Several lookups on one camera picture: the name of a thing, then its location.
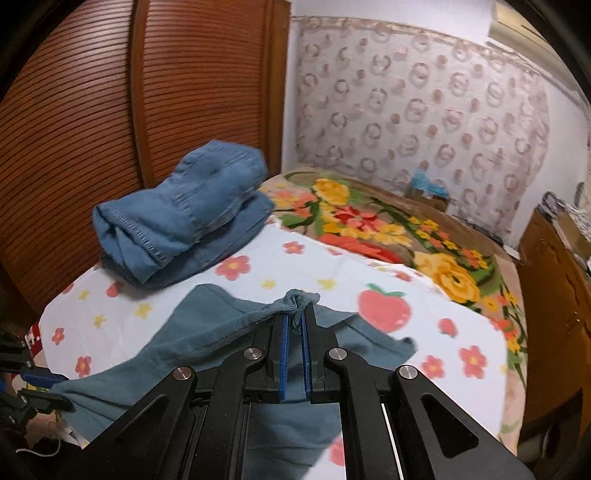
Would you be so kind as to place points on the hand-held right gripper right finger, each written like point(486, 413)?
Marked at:
point(306, 357)

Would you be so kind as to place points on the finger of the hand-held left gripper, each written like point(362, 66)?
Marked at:
point(42, 376)
point(44, 402)

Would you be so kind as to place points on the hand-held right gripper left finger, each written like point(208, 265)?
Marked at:
point(284, 357)

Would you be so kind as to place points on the teal pants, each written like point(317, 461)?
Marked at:
point(207, 332)

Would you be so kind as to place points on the folded blue denim pants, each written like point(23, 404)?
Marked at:
point(184, 217)

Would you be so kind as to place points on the red patterned sheet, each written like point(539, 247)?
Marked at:
point(36, 344)

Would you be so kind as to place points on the white strawberry print blanket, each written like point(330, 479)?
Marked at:
point(323, 290)

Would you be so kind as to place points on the brown floral blanket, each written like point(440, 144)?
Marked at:
point(383, 226)

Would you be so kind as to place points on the small blue stool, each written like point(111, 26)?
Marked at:
point(427, 191)

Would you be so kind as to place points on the wooden cabinet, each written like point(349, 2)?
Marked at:
point(554, 323)

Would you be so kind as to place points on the circle patterned curtain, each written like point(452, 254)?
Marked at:
point(415, 115)

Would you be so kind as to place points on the wooden louvered wardrobe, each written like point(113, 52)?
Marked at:
point(92, 115)

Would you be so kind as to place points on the open cardboard box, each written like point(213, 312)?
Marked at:
point(575, 235)

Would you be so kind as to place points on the white air conditioner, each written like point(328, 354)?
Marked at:
point(508, 27)

